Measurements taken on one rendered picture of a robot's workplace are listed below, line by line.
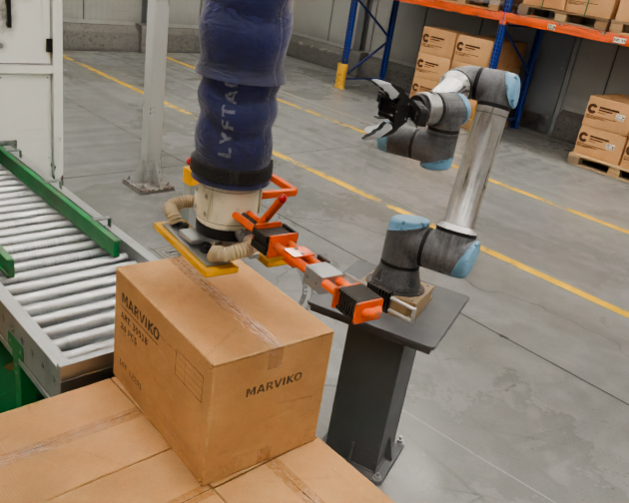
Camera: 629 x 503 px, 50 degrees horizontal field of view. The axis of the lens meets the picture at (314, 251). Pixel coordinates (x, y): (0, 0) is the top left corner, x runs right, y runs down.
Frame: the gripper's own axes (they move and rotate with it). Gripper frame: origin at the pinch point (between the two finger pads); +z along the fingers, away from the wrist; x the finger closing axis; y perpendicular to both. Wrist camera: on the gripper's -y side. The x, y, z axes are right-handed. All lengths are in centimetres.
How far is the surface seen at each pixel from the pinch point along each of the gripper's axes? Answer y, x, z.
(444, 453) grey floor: 14, -157, -93
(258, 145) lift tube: 16.5, -13.2, 21.0
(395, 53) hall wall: 769, -99, -725
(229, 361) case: -5, -63, 36
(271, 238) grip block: -2.2, -31.0, 26.1
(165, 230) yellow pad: 38, -44, 36
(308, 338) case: -3, -63, 10
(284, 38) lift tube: 16.1, 14.0, 17.3
